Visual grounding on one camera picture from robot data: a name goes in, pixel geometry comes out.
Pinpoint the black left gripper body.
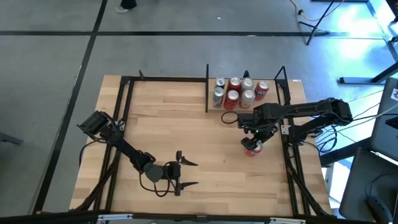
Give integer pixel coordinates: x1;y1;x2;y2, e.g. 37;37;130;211
164;151;182;197

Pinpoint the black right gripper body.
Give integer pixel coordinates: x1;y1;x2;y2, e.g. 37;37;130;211
246;124;279;142

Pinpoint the red soda can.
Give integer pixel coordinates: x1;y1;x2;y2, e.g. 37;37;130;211
244;139;264;157
254;80;271;101
223;90;240;111
226;76;242;93

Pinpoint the pale sparkling water can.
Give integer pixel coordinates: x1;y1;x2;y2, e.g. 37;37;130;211
238;89;256;110

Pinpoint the silver can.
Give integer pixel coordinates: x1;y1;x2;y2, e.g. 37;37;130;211
241;77;255;93

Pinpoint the black desk leg bar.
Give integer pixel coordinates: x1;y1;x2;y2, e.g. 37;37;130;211
319;136;374;167

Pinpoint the grey side desk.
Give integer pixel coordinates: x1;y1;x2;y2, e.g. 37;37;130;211
338;146;398;224

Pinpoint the black tripod stand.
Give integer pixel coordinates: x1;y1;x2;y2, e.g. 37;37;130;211
298;0;346;46

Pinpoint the black rig crossbar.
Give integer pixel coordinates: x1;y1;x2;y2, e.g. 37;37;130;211
0;210;377;224

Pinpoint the grey panel with sticker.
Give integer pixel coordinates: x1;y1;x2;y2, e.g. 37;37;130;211
369;77;398;162

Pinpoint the black computer mouse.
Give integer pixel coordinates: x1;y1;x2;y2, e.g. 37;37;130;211
366;195;394;224

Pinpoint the dark grey floor object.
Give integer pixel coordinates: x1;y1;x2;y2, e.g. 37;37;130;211
0;132;24;146

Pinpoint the person's leg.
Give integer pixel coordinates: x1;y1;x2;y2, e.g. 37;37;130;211
114;0;138;14

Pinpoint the grey left wrist camera housing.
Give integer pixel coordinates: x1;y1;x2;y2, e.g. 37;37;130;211
143;163;165;184

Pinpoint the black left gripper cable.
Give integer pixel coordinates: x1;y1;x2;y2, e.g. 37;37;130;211
138;161;175;198

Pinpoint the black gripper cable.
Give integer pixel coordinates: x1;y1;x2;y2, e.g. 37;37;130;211
138;161;175;198
221;111;241;125

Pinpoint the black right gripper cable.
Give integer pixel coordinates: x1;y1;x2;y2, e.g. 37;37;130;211
221;111;241;125

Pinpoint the black floor cable bundle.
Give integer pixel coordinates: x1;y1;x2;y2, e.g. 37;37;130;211
313;124;345;154

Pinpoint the black shelf divider post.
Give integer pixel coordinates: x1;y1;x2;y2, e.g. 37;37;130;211
205;63;210;113

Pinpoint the silver mounting bracket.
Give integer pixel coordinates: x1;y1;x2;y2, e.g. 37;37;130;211
97;213;134;223
269;217;307;224

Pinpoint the black metal table frame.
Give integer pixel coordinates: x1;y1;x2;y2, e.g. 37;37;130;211
74;65;333;218

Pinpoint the black floor stand frame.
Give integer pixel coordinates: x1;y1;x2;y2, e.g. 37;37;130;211
338;0;398;85

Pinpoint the yellow power cable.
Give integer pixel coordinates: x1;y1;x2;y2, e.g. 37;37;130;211
289;0;346;23

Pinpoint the white cable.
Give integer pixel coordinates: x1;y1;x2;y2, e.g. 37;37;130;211
351;103;398;122

